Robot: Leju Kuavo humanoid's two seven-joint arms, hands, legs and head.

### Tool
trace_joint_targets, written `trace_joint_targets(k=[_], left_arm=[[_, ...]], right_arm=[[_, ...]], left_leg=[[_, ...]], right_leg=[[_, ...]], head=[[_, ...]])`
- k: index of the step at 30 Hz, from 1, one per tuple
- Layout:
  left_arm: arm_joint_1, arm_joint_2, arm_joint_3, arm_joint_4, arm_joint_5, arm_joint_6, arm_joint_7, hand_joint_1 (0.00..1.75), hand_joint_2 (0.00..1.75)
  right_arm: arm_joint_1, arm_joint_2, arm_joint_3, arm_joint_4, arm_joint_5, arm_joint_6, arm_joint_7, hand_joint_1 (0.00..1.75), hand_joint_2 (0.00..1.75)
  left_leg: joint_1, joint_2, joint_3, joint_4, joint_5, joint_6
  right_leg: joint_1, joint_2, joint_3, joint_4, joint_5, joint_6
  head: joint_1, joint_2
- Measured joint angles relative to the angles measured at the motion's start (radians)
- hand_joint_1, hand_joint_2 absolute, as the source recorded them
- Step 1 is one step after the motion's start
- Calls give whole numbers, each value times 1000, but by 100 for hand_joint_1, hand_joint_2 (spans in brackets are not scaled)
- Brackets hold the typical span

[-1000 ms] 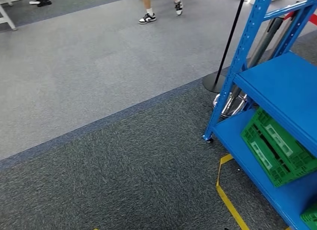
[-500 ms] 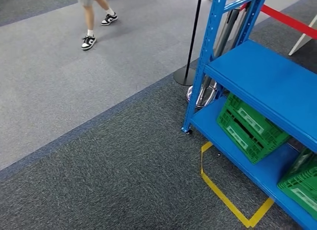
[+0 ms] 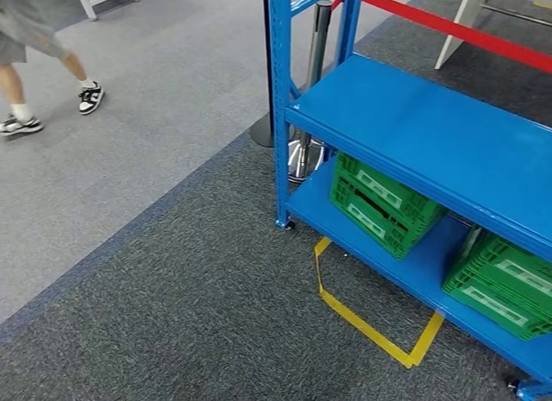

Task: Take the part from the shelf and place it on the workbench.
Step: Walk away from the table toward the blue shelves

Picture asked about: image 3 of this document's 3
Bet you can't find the blue metal shelf rack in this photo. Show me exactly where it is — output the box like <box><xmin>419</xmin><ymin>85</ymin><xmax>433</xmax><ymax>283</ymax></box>
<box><xmin>267</xmin><ymin>0</ymin><xmax>552</xmax><ymax>401</ymax></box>

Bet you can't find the green plastic crate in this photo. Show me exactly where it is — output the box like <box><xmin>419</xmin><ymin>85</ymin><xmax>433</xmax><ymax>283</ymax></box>
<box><xmin>441</xmin><ymin>227</ymin><xmax>552</xmax><ymax>342</ymax></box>
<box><xmin>329</xmin><ymin>151</ymin><xmax>447</xmax><ymax>261</ymax></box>

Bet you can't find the yellow floor tape marking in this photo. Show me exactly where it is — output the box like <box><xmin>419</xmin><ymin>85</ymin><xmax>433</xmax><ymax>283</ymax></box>
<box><xmin>313</xmin><ymin>236</ymin><xmax>446</xmax><ymax>369</ymax></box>

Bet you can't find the white desk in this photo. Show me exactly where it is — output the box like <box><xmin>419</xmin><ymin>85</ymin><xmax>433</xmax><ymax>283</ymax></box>
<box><xmin>434</xmin><ymin>0</ymin><xmax>552</xmax><ymax>71</ymax></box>

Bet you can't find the red barrier belt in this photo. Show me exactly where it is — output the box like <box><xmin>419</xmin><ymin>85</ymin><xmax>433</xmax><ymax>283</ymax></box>
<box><xmin>329</xmin><ymin>0</ymin><xmax>552</xmax><ymax>75</ymax></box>

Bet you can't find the person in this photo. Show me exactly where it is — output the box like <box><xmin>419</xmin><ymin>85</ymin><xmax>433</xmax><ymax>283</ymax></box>
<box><xmin>0</xmin><ymin>0</ymin><xmax>106</xmax><ymax>138</ymax></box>

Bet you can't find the chrome stanchion post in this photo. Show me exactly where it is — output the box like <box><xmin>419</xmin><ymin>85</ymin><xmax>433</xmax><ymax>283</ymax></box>
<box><xmin>287</xmin><ymin>0</ymin><xmax>334</xmax><ymax>185</ymax></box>

